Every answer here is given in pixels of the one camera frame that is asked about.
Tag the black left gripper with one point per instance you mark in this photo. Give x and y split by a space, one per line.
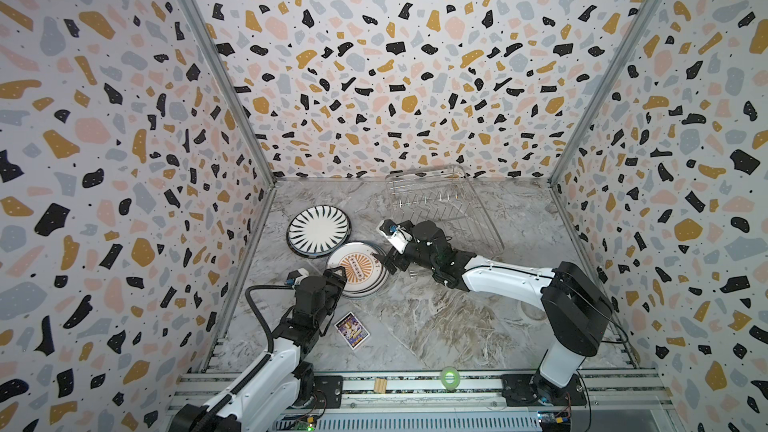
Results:
333 283

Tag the white plate black stripes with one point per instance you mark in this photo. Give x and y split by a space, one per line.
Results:
318 231

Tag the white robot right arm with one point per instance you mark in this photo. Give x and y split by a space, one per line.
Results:
577 310

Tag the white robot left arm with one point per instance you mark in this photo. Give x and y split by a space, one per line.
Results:
280 377

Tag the purple playing card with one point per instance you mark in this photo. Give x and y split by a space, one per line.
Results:
352 330

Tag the small wooden block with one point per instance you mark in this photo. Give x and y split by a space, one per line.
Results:
380 386

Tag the clear tape roll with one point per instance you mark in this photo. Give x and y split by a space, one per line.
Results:
532 312

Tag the green tape roll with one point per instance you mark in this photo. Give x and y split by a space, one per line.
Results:
450 378

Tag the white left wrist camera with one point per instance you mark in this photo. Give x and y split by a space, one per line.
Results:
295 277

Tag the metal wire dish rack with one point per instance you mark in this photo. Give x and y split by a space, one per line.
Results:
445 196

